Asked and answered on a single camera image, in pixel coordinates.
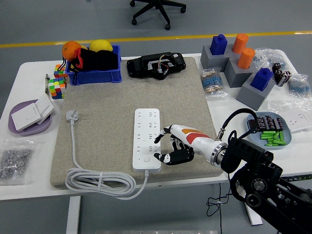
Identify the black office chair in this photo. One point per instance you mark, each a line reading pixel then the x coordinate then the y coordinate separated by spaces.
pixel 156 6

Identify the orange cylinder peg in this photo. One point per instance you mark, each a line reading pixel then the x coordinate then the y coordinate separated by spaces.
pixel 240 42
pixel 246 58

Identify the black cylinder capacitor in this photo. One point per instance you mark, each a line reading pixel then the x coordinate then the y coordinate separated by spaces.
pixel 276 67
pixel 285 78
pixel 279 76

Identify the black table control panel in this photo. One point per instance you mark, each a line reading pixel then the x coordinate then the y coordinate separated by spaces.
pixel 299 178

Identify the white power strip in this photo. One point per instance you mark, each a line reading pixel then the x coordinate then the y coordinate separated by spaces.
pixel 143 126

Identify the white wall switch panel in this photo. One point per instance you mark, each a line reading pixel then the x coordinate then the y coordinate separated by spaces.
pixel 25 117
pixel 45 106

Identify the blue plastic bin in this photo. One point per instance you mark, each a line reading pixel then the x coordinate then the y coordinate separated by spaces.
pixel 97 75

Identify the white table leg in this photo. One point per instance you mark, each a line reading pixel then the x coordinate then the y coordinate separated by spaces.
pixel 256 220
pixel 73 214

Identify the grey cube block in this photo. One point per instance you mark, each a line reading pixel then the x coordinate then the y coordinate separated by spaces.
pixel 235 75
pixel 248 97
pixel 209 61
pixel 229 52

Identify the large colourful puzzle cube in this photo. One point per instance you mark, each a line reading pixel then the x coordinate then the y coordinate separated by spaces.
pixel 57 89

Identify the purple plate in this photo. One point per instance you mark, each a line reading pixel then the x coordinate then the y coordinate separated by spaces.
pixel 36 129

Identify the dark capacitor with print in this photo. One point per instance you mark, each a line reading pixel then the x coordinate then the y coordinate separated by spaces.
pixel 269 122
pixel 261 123
pixel 279 123

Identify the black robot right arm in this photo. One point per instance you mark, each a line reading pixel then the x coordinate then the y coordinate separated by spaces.
pixel 253 156

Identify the metal pen tool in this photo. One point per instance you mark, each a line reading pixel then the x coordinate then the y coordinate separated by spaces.
pixel 47 85

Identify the light blue plate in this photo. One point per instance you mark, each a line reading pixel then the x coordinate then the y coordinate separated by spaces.
pixel 287 137

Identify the blue square peg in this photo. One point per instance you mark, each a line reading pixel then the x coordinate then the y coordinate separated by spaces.
pixel 260 80
pixel 218 45

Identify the grey-brown mat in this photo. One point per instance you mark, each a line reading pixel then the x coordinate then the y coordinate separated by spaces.
pixel 102 102

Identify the orange fruit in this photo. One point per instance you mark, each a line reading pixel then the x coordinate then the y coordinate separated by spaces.
pixel 69 50

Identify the green cylinder pile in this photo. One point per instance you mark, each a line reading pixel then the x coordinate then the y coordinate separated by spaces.
pixel 270 134

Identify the small colourful puzzle cube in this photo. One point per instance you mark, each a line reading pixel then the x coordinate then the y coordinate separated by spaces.
pixel 58 70

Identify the clear plastic bag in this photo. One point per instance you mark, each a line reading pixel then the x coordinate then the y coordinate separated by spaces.
pixel 278 107

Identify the clear bag of small parts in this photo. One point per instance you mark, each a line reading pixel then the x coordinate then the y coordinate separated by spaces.
pixel 265 57

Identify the clear bag of metal nuts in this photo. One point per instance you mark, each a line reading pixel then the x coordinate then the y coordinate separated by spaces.
pixel 14 161

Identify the white socket panel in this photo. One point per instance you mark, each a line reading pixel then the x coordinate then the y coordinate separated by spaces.
pixel 297 122

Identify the bag of blue resistors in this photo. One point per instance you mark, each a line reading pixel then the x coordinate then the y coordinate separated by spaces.
pixel 212 81
pixel 298 87

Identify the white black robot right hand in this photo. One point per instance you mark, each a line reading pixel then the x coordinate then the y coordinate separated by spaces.
pixel 195 141

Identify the yellow lemon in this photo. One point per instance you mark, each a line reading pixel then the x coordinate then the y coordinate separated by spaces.
pixel 101 45

